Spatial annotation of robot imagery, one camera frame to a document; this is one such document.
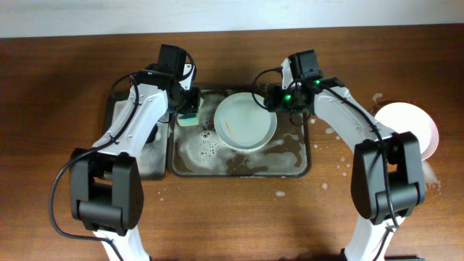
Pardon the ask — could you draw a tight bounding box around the pale blue plate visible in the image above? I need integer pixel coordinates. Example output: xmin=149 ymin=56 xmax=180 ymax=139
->
xmin=213 ymin=92 xmax=277 ymax=149

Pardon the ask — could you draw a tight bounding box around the pinkish white plate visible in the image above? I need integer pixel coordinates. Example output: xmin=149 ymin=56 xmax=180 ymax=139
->
xmin=374 ymin=102 xmax=439 ymax=161

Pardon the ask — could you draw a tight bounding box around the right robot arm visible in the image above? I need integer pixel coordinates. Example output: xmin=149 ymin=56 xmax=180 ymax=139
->
xmin=264 ymin=49 xmax=426 ymax=260

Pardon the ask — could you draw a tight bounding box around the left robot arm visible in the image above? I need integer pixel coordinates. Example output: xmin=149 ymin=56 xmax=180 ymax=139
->
xmin=63 ymin=44 xmax=200 ymax=260

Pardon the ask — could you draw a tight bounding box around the small black soapy tray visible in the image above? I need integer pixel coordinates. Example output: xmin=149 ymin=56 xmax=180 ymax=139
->
xmin=102 ymin=96 xmax=169 ymax=181

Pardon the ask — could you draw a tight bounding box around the green yellow sponge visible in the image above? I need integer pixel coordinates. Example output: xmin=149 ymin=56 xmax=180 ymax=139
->
xmin=177 ymin=112 xmax=199 ymax=127

